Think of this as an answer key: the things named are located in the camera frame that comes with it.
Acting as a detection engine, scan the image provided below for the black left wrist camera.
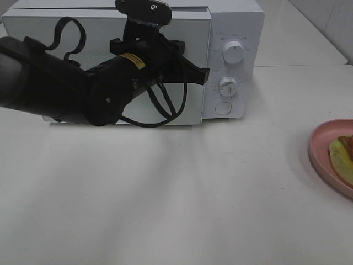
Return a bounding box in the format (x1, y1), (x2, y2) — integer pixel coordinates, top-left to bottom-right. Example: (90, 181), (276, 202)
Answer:
(115, 0), (172, 41)

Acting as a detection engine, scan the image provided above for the sandwich with lettuce and cheese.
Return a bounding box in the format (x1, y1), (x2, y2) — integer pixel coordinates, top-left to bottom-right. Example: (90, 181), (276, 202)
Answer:
(329, 135), (352, 186)

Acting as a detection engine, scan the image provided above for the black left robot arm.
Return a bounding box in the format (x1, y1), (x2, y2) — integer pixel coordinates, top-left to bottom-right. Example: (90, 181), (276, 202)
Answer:
(1, 35), (210, 126)

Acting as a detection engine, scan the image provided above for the pink round plate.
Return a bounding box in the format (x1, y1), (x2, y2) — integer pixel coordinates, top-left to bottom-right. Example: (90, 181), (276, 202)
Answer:
(308, 119), (352, 199)

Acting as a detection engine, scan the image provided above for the white timer knob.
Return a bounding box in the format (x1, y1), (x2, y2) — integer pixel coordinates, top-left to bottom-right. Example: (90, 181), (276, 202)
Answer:
(218, 77), (238, 97)

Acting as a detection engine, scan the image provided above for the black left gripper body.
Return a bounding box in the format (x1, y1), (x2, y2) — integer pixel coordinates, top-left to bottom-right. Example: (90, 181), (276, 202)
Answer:
(121, 35), (188, 86)

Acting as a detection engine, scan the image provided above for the white microwave oven body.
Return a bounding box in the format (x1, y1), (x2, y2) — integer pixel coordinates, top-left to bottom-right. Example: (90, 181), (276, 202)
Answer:
(5, 1), (264, 122)

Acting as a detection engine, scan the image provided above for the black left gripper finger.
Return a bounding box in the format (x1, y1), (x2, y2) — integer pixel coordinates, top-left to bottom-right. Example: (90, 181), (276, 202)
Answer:
(110, 38), (143, 54)
(172, 40), (210, 85)

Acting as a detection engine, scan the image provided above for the upper white power knob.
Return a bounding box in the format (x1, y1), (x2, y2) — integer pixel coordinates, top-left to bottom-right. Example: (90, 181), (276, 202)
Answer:
(223, 40), (244, 65)

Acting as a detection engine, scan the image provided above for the black left camera cable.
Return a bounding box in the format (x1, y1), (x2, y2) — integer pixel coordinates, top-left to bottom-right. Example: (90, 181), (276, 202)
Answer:
(45, 16), (190, 129)

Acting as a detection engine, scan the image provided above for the round white door button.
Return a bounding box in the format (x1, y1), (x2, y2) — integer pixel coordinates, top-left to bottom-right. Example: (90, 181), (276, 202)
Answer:
(215, 102), (232, 115)

